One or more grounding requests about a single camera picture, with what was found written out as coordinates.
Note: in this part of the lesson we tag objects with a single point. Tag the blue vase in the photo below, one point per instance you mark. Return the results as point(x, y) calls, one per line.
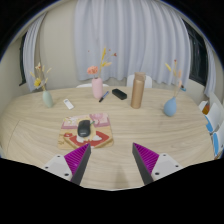
point(170, 107)

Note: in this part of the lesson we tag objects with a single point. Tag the tall dried flower bunch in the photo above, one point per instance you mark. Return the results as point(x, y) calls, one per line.
point(179, 75)

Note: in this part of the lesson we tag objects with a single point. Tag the wide white curtain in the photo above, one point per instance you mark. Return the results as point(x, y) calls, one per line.
point(133, 33)

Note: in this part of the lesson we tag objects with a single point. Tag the yellow dried flower bunch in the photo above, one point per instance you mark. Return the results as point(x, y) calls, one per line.
point(37, 82)

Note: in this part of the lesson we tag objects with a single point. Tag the black rectangular box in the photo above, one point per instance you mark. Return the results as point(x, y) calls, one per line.
point(119, 94)

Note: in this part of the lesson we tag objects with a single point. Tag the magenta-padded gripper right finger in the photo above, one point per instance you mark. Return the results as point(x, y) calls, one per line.
point(147, 159)

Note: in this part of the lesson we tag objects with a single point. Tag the pink vase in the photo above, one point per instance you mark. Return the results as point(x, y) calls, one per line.
point(97, 88)

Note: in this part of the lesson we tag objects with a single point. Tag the dark window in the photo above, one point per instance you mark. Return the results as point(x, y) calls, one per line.
point(22, 60)
point(196, 56)

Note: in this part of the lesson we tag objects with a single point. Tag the small white remote control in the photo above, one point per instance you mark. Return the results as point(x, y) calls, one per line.
point(68, 104)

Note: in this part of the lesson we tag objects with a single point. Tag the narrow white curtain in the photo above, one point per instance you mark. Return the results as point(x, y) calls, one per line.
point(210, 73)
point(31, 56)

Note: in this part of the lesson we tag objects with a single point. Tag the blue-capped marker pen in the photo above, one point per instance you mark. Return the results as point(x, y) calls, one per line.
point(103, 96)

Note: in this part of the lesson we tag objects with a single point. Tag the cartoon print mouse pad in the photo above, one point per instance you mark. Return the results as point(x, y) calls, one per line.
point(103, 138)

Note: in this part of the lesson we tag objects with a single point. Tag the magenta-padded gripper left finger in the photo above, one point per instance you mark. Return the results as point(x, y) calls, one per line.
point(78, 160)

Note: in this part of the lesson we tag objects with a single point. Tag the bronze drink bottle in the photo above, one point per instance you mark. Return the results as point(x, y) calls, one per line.
point(137, 91)

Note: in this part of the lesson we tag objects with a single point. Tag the pale green vase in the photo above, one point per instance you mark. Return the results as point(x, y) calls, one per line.
point(47, 99)

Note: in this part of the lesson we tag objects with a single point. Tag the pink and yellow flower bunch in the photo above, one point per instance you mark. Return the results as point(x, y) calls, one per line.
point(92, 70)

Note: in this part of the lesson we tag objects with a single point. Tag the black computer mouse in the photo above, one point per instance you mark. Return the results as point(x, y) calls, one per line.
point(84, 128)

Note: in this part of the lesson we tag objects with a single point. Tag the small white chair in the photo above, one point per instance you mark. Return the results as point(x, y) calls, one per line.
point(203, 106)

